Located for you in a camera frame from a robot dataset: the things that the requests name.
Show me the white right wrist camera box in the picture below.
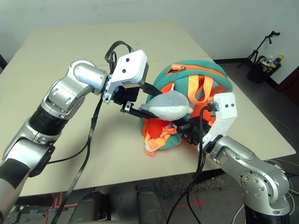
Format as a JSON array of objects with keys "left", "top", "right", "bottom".
[{"left": 201, "top": 92, "right": 239, "bottom": 150}]

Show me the black bin with items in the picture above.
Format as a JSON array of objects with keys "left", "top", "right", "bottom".
[{"left": 247, "top": 54, "right": 285, "bottom": 84}]

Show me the dark grey right robot leg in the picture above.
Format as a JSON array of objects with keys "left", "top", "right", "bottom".
[{"left": 136, "top": 185, "right": 164, "bottom": 224}]

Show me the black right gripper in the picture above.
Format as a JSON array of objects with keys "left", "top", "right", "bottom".
[{"left": 174, "top": 116, "right": 212, "bottom": 146}]

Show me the white floor cable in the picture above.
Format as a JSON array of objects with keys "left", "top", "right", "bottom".
[{"left": 263, "top": 112, "right": 299, "bottom": 203}]

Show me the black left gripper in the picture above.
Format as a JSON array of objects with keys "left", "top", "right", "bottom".
[{"left": 111, "top": 82, "right": 164, "bottom": 120}]

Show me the teal and orange backpack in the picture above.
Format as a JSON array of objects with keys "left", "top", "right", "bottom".
[{"left": 139, "top": 60, "right": 235, "bottom": 157}]

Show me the dark grey left robot leg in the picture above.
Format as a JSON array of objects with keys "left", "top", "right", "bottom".
[{"left": 69, "top": 190, "right": 111, "bottom": 224}]

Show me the black tripod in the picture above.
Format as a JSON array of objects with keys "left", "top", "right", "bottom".
[{"left": 236, "top": 30, "right": 281, "bottom": 69}]

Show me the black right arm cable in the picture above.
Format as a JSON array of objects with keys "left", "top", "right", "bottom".
[{"left": 165, "top": 102, "right": 220, "bottom": 224}]

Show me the dark grey robot leg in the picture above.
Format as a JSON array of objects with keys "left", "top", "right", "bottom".
[
  {"left": 136, "top": 185, "right": 164, "bottom": 224},
  {"left": 69, "top": 190, "right": 111, "bottom": 224}
]

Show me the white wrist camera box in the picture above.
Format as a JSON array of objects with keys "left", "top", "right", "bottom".
[
  {"left": 102, "top": 49, "right": 150, "bottom": 104},
  {"left": 201, "top": 92, "right": 239, "bottom": 150}
]

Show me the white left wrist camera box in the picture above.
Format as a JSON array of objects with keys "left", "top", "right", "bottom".
[{"left": 102, "top": 49, "right": 150, "bottom": 104}]

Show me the grey white plush toy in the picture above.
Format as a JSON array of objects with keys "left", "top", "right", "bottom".
[{"left": 139, "top": 69, "right": 194, "bottom": 122}]

